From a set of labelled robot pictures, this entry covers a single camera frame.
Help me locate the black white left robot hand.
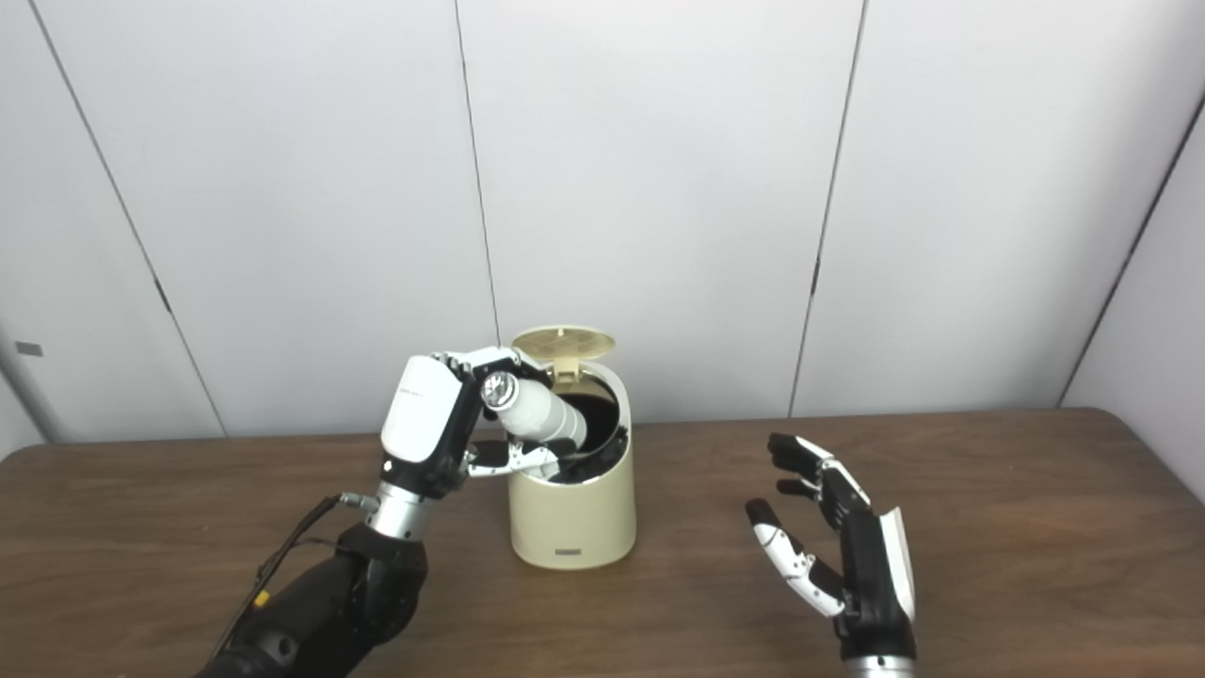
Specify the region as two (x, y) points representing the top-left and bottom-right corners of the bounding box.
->
(379, 347), (566, 500)

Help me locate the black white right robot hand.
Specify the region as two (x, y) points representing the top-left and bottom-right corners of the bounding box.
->
(746, 433), (917, 662)

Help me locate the small white plastic bottle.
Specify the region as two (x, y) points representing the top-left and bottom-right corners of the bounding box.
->
(481, 371), (588, 449)

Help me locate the round cream bin lid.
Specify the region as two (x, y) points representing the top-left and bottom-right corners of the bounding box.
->
(511, 326), (618, 384)

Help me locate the cream-colored desktop bin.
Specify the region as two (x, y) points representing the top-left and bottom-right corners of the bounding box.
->
(509, 361), (636, 571)

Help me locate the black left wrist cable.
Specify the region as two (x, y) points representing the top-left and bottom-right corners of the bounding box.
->
(209, 492), (379, 660)

